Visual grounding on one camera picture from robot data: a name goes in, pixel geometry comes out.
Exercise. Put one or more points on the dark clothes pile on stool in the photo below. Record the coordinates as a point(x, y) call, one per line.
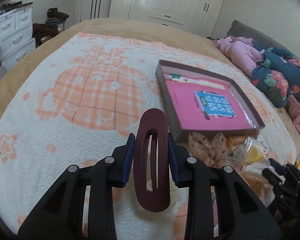
point(55, 17)

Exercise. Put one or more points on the white door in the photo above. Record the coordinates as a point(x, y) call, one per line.
point(91, 9)

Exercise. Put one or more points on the blue floral padded jacket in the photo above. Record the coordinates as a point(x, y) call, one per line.
point(277, 74)

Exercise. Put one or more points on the sheer beige red-dotted bow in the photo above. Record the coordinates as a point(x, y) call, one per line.
point(212, 153)

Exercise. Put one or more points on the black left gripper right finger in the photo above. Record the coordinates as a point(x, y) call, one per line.
point(221, 205)

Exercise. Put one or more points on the white plastic drawer unit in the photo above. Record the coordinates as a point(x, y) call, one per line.
point(16, 35)

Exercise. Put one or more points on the maroon oval hair claw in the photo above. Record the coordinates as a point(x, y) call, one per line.
point(150, 164)

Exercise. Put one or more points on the white wardrobe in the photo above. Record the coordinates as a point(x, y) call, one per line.
point(194, 16)

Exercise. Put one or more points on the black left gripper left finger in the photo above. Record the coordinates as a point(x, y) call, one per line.
point(79, 204)

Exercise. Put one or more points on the yellow accessory in plastic bag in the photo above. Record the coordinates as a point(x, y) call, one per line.
point(254, 151)

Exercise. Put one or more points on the white and orange fleece blanket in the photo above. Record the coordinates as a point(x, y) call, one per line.
point(84, 100)

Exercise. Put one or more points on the beige bedspread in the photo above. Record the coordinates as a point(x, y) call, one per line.
point(149, 32)

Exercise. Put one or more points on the brown shallow cardboard tray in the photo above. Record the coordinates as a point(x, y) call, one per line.
point(181, 135)

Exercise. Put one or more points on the pink padded jacket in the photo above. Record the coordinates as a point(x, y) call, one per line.
point(241, 52)

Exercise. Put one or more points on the grey quilted headboard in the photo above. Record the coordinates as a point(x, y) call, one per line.
point(239, 29)

